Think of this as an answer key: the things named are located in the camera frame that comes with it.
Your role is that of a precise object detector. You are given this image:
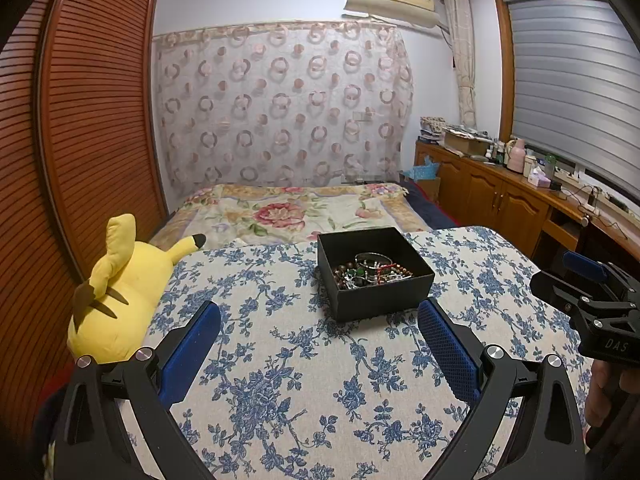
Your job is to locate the blue paper bag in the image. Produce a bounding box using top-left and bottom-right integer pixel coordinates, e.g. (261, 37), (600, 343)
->
(400, 156), (442, 184)

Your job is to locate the silver bangle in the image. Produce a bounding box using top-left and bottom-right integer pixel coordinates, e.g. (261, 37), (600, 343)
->
(354, 252), (394, 271)

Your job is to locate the black jewelry box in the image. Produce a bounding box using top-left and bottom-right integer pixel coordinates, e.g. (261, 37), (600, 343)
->
(317, 226), (436, 323)

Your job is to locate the blue floral cloth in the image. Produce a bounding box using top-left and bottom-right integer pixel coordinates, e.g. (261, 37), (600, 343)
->
(120, 225), (593, 480)

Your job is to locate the wooden cabinet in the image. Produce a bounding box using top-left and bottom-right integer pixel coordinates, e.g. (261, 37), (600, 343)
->
(414, 140), (640, 271)

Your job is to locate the beige window curtain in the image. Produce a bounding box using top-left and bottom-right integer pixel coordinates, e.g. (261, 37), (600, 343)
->
(442, 0), (478, 128)

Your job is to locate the grey window blind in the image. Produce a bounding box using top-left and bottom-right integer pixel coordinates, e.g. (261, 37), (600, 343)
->
(505, 0), (640, 196)

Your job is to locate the person's right hand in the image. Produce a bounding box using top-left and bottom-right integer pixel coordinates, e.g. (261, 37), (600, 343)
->
(584, 357), (626, 443)

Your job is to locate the pink thermos bottle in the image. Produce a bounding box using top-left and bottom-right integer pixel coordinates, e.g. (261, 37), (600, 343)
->
(506, 139), (527, 176)

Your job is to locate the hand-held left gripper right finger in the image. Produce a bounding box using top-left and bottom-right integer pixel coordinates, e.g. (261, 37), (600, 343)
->
(417, 297), (588, 480)

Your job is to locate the yellow plush toy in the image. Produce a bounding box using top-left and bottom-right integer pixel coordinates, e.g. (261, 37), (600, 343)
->
(67, 213), (207, 366)

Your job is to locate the black cable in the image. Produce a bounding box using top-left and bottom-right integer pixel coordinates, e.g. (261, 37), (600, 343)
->
(560, 184), (632, 242)

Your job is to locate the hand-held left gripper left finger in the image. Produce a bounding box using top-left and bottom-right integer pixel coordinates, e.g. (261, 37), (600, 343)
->
(42, 301), (222, 480)

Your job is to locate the cardboard box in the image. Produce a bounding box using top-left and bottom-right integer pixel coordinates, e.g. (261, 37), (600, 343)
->
(442, 127), (493, 157)

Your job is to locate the ring-patterned sheer curtain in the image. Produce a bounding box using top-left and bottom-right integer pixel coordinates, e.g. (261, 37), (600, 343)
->
(151, 21), (416, 201)

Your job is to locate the floral bed blanket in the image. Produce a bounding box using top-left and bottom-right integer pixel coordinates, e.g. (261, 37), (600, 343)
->
(150, 182), (416, 251)

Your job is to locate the brown wooden bead bracelet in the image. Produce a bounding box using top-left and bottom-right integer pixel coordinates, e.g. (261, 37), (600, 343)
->
(334, 262), (362, 291)

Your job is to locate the red cloth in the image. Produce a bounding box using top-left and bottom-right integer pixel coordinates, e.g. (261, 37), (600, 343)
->
(34, 365), (76, 423)

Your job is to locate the stack of folded cloths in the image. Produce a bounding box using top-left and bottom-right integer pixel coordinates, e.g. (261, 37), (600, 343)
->
(419, 116), (448, 145)

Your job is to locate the slatted wooden wardrobe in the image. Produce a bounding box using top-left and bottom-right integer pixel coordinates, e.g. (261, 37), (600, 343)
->
(0, 0), (168, 441)

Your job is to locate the navy blue blanket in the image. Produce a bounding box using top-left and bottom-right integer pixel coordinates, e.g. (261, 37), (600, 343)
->
(400, 180), (458, 232)

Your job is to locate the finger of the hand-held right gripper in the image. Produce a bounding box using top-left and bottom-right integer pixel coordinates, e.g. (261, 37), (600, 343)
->
(562, 250), (609, 285)
(530, 270), (592, 312)

